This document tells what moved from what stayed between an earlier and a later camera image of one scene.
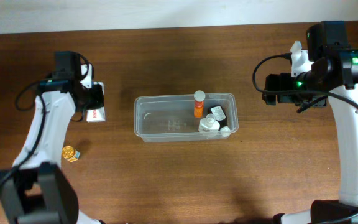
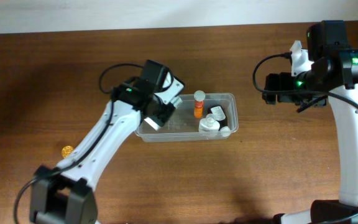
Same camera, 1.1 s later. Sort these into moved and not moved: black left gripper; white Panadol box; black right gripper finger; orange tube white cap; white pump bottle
Moved: white Panadol box; black left gripper
Not moved: white pump bottle; orange tube white cap; black right gripper finger
